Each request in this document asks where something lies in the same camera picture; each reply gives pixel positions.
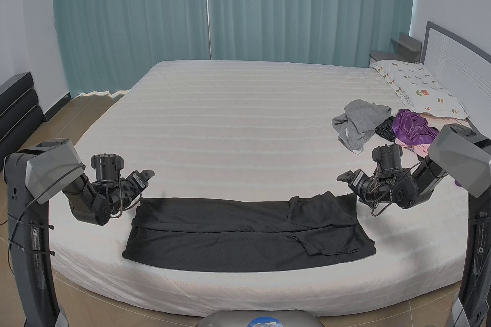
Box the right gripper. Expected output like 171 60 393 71
337 169 371 200

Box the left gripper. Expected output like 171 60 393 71
123 169 156 200

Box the black T-shirt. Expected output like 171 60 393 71
122 191 376 273

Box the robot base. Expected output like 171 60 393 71
196 310 323 327

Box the grey garment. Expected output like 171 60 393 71
332 99 393 155

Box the black shiny garment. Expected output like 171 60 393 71
375 116 397 144

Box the purple garment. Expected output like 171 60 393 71
392 109 440 158

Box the bed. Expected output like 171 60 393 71
48 21 491 318

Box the white printed pillow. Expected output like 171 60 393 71
370 59 469 119

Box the grey bedside table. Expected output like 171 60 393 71
370 31 422 63

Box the black chest of drawers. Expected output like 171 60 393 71
0 72 44 161

